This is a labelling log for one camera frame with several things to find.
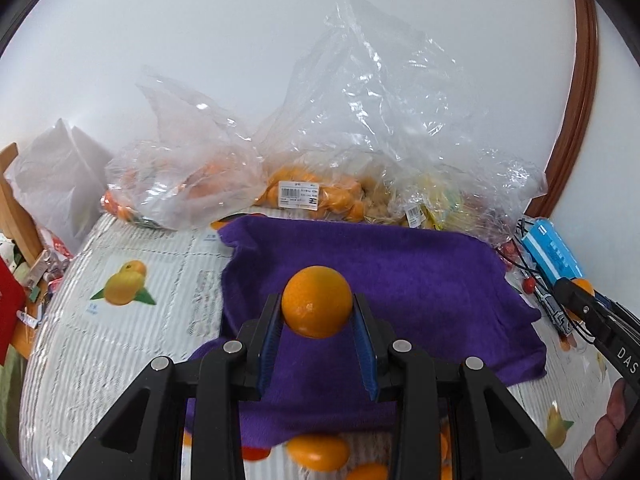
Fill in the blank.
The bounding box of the brown door frame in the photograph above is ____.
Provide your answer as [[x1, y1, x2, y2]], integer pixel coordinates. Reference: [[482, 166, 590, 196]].
[[526, 0, 600, 218]]

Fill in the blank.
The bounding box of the clear bag of kumquats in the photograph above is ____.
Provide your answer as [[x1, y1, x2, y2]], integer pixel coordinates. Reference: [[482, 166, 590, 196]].
[[257, 0, 473, 220]]

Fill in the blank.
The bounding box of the person's right hand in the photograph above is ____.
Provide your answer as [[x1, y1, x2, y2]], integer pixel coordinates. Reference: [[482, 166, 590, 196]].
[[573, 378, 639, 479]]

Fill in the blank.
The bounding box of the bag of red fruit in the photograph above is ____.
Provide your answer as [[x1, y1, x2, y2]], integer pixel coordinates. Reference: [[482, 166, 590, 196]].
[[496, 240, 522, 270]]

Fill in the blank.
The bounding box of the clear bag of yellow fruit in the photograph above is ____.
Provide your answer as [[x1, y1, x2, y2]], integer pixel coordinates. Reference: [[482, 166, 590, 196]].
[[388, 150, 547, 247]]

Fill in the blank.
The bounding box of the small orange mandarin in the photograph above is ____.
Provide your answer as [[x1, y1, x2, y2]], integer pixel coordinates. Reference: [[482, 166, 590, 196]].
[[567, 278, 596, 322]]

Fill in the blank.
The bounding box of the small red tomato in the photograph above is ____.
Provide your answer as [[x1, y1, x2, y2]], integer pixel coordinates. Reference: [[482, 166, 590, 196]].
[[241, 446, 271, 462]]

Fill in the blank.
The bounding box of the purple towel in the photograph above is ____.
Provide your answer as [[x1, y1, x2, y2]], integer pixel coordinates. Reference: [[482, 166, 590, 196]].
[[219, 216, 547, 448]]

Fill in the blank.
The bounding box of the clear bag of oranges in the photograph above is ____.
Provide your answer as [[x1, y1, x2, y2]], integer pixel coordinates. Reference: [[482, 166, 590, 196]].
[[102, 67, 266, 231]]

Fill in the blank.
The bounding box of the black cable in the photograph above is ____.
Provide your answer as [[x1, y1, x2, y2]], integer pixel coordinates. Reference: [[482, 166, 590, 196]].
[[494, 216, 601, 346]]

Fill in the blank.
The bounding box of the white plastic bag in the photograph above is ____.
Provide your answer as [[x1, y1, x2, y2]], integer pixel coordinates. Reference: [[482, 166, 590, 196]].
[[4, 119, 113, 255]]

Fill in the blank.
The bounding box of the red paper bag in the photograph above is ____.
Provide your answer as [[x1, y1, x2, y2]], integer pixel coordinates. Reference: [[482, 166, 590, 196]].
[[0, 260, 26, 366]]

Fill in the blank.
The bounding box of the red cherry tomato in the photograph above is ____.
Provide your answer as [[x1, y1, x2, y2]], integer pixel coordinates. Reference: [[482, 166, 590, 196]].
[[522, 276, 536, 295]]

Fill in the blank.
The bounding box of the blue tissue pack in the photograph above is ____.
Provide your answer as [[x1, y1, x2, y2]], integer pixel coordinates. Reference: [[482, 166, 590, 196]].
[[522, 218, 585, 285]]

